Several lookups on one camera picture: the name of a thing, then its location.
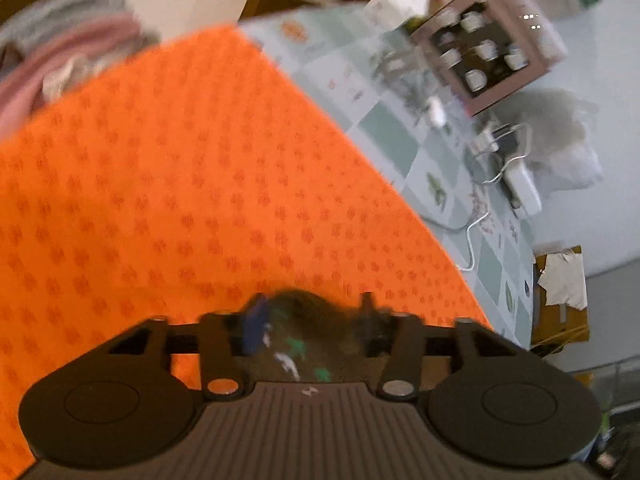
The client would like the small white cloth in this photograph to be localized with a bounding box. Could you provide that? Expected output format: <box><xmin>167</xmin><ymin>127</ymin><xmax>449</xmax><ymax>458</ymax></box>
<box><xmin>42</xmin><ymin>54</ymin><xmax>93</xmax><ymax>98</ymax></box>

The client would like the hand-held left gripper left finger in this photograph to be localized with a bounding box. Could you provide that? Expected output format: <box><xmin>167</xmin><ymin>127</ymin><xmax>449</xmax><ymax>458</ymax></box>
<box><xmin>107</xmin><ymin>294</ymin><xmax>273</xmax><ymax>402</ymax></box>

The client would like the beige cloth on chair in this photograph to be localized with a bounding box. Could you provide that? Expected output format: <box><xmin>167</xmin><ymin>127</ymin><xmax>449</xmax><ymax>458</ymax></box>
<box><xmin>537</xmin><ymin>251</ymin><xmax>590</xmax><ymax>311</ymax></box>

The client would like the clear plastic bag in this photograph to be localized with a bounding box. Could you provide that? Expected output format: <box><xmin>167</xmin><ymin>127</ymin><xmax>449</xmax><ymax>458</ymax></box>
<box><xmin>520</xmin><ymin>87</ymin><xmax>606</xmax><ymax>192</ymax></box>

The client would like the pile of grey clips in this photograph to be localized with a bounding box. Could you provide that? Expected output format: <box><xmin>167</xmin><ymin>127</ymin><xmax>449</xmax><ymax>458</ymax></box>
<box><xmin>370</xmin><ymin>42</ymin><xmax>437</xmax><ymax>111</ymax></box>

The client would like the white cable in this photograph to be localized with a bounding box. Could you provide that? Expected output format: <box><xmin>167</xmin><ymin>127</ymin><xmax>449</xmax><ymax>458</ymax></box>
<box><xmin>422</xmin><ymin>122</ymin><xmax>532</xmax><ymax>272</ymax></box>

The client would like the blue fluffy ruffled garment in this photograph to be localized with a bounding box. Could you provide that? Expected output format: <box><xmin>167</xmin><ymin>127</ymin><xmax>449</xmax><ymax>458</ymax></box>
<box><xmin>0</xmin><ymin>0</ymin><xmax>132</xmax><ymax>48</ymax></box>

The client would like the checked leaf-print tablecloth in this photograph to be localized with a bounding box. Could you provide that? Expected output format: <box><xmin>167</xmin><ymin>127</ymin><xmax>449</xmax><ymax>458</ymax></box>
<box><xmin>239</xmin><ymin>1</ymin><xmax>540</xmax><ymax>350</ymax></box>

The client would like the white tissue box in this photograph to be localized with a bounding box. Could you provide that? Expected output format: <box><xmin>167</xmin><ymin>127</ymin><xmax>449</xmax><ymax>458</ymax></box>
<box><xmin>364</xmin><ymin>0</ymin><xmax>437</xmax><ymax>23</ymax></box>

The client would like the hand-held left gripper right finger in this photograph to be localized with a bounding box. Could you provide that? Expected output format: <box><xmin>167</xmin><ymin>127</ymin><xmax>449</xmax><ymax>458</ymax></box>
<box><xmin>357</xmin><ymin>291</ymin><xmax>503</xmax><ymax>402</ymax></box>

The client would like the white power strip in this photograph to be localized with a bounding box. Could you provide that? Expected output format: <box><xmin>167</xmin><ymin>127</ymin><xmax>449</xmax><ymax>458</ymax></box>
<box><xmin>470</xmin><ymin>122</ymin><xmax>522</xmax><ymax>157</ymax></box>

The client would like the cardboard box with cups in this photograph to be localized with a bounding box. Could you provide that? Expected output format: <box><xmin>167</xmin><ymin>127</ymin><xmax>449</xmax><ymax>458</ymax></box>
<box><xmin>411</xmin><ymin>0</ymin><xmax>570</xmax><ymax>118</ymax></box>

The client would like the pink knit sweater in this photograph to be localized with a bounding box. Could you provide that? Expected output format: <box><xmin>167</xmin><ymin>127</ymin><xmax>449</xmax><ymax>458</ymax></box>
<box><xmin>0</xmin><ymin>12</ymin><xmax>148</xmax><ymax>137</ymax></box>

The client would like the brown patterned knit sweater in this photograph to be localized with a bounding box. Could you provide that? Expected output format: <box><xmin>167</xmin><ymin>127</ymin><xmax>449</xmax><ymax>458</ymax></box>
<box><xmin>240</xmin><ymin>289</ymin><xmax>383</xmax><ymax>386</ymax></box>

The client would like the white flat device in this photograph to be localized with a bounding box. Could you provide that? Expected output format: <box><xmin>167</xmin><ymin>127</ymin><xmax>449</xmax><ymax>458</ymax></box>
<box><xmin>502</xmin><ymin>159</ymin><xmax>545</xmax><ymax>220</ymax></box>

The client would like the orange patterned mat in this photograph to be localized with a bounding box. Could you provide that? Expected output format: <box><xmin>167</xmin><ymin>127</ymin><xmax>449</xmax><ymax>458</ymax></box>
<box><xmin>0</xmin><ymin>24</ymin><xmax>496</xmax><ymax>480</ymax></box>

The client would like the small white oval gadget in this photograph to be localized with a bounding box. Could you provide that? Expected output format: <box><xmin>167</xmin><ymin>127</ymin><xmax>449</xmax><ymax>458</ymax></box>
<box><xmin>429</xmin><ymin>97</ymin><xmax>449</xmax><ymax>129</ymax></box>

